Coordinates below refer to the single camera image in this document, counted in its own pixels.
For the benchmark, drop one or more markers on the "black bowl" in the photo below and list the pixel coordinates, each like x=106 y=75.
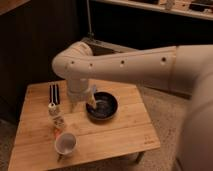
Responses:
x=106 y=106

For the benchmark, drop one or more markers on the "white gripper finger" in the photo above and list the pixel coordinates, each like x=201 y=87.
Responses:
x=91 y=101
x=73 y=106

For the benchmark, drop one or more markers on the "white cup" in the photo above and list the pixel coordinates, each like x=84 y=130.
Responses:
x=65 y=144

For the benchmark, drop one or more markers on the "background shelf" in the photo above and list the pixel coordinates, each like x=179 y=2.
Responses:
x=186 y=8

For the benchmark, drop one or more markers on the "wooden bench ledge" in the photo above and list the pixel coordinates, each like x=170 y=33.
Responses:
x=102 y=48

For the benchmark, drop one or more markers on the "metal pole stand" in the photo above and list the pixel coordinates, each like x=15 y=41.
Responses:
x=90 y=32

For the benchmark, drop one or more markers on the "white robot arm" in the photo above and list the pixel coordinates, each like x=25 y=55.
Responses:
x=186 y=69

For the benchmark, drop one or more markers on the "wooden table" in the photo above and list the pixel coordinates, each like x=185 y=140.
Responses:
x=130 y=131

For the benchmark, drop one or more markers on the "white sauce bottle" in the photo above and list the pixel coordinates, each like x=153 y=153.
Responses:
x=56 y=116

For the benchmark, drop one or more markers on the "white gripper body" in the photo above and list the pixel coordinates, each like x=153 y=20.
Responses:
x=79 y=96

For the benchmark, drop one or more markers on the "black chopstick left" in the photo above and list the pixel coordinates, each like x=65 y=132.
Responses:
x=50 y=94

